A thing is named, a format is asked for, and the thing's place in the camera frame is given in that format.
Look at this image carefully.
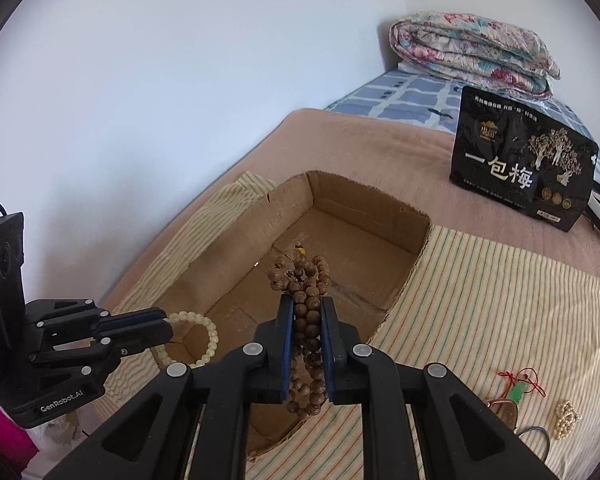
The cream bead bracelet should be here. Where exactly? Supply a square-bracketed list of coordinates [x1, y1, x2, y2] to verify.
[151, 310, 220, 370]

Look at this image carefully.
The brown wooden bead necklace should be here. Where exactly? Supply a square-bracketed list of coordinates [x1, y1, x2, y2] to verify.
[266, 242, 333, 421]

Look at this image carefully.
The red cord jade pendant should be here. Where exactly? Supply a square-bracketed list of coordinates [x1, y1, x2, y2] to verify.
[498, 366, 546, 405]

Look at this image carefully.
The dark thin bangle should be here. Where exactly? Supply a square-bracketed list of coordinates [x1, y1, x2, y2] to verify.
[516, 426, 550, 463]

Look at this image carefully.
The small pearl bead bracelet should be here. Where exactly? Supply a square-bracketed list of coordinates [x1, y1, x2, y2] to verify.
[552, 400, 581, 441]

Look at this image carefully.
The red strap wristwatch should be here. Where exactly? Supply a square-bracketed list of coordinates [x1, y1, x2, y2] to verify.
[486, 399, 518, 431]

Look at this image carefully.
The open cardboard box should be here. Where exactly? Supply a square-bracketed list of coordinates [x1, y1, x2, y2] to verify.
[93, 169, 432, 461]

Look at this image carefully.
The pink brown blanket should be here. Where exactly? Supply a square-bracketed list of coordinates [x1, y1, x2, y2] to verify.
[102, 108, 600, 308]

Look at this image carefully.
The striped yellow towel blanket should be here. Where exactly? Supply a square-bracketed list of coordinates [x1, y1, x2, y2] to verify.
[101, 170, 600, 480]

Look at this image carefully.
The black snack bag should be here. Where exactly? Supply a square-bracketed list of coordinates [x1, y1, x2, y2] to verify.
[450, 86, 598, 232]

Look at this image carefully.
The blue checked bed sheet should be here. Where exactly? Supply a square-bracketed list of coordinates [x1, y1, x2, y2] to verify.
[325, 70, 600, 179]

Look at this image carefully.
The folded floral quilt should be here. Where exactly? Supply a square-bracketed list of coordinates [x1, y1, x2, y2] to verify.
[389, 11, 562, 100]

